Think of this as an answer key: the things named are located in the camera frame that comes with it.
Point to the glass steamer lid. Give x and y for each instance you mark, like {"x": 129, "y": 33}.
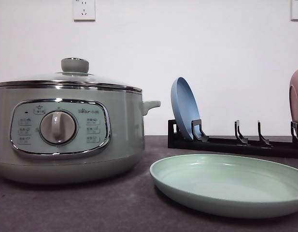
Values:
{"x": 75, "y": 75}

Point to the green plate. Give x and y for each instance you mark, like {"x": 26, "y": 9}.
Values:
{"x": 225, "y": 186}

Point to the blue plate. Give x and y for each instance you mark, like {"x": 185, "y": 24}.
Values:
{"x": 185, "y": 107}

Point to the green electric steamer pot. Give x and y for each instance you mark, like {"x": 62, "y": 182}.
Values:
{"x": 63, "y": 133}

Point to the black plate rack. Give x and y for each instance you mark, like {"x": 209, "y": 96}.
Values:
{"x": 176, "y": 140}

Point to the pink plate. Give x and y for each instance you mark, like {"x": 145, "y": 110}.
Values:
{"x": 293, "y": 97}

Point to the grey table mat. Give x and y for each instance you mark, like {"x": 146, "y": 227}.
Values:
{"x": 130, "y": 202}

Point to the white wall socket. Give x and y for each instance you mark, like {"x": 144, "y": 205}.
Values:
{"x": 84, "y": 11}
{"x": 294, "y": 10}

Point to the white wall socket right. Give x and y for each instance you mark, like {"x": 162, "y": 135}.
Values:
{"x": 294, "y": 10}

